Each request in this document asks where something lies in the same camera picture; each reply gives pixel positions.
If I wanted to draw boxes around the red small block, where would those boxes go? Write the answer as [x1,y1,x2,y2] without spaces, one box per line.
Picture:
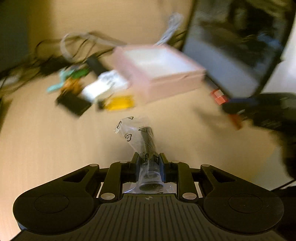
[211,89,228,105]

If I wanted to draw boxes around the black tube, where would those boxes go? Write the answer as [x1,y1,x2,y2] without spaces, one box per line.
[115,116,176,194]

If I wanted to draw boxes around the yellow liquid bottle black cap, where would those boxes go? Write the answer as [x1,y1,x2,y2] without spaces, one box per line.
[97,95,135,111]

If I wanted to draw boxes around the black rectangular device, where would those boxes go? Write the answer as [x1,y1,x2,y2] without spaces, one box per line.
[56,92,92,116]

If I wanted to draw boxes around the white power adapter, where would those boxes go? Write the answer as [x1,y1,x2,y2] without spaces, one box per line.
[81,70,130,102]

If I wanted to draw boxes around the orange toy figure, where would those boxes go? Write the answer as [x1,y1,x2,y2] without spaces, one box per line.
[60,77,83,95]

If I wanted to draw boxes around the green purple toy car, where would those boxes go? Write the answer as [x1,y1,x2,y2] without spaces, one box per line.
[70,67,90,79]

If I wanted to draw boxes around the light blue plastic crank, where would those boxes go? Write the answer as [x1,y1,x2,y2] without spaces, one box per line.
[46,68,72,93]

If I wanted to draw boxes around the glass-sided computer case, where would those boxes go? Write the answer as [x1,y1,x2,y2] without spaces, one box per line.
[182,1,295,97]

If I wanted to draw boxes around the pink open cardboard box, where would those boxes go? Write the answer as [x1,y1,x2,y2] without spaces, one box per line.
[112,45,206,103]

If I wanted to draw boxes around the black power brick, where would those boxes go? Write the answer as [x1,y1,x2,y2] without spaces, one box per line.
[86,55,109,77]

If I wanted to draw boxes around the bundled white power cable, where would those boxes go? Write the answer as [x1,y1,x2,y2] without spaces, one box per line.
[154,12,185,47]

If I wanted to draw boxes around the black thin cables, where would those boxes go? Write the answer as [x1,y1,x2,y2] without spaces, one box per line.
[0,29,117,93]

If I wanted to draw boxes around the white looped cable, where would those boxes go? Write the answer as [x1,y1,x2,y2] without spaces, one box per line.
[60,31,125,63]

